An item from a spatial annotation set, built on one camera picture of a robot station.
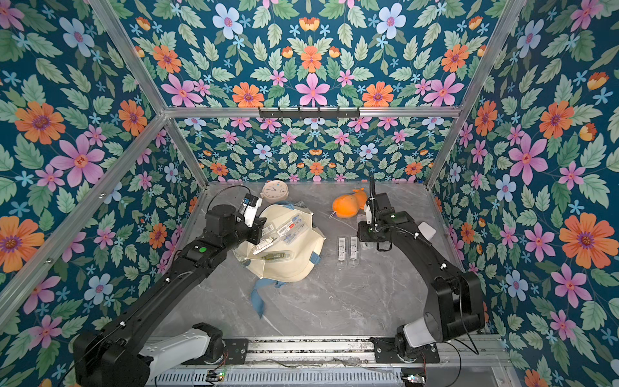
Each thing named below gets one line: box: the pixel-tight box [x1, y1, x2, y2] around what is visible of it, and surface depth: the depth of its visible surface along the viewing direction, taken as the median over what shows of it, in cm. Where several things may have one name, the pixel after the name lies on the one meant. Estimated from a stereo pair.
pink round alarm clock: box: [259, 179, 290, 204], surface depth 117 cm
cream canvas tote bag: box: [233, 203, 327, 318], surface depth 92 cm
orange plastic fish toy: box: [332, 187, 368, 219], surface depth 104 cm
